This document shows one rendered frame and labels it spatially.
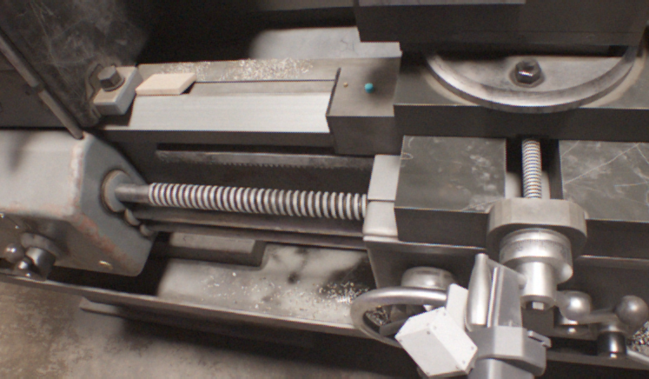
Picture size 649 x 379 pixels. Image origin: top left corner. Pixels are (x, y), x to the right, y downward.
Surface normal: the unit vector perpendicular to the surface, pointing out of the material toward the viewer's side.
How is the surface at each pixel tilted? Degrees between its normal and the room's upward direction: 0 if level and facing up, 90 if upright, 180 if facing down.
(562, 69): 0
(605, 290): 90
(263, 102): 36
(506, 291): 41
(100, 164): 90
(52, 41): 90
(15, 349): 0
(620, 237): 90
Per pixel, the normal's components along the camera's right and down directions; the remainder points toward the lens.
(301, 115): -0.28, 0.01
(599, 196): -0.20, -0.58
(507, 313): 0.48, -0.40
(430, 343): -0.60, 0.50
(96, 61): 0.96, 0.05
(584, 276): -0.20, 0.81
